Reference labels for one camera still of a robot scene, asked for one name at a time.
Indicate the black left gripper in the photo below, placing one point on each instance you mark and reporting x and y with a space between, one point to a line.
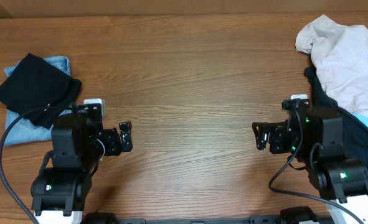
114 147

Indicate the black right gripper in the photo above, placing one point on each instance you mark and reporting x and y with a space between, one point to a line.
278 131

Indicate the black t-shirt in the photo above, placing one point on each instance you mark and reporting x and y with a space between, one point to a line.
37 85

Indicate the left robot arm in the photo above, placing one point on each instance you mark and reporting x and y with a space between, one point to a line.
65 177

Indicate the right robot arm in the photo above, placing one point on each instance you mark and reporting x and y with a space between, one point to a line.
314 137

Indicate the black Nike garment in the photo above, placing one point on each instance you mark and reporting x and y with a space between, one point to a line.
355 133

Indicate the folded light blue jeans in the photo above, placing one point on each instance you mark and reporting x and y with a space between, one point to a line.
24 131

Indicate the beige crumpled garment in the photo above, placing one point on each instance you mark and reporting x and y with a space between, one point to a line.
340 55

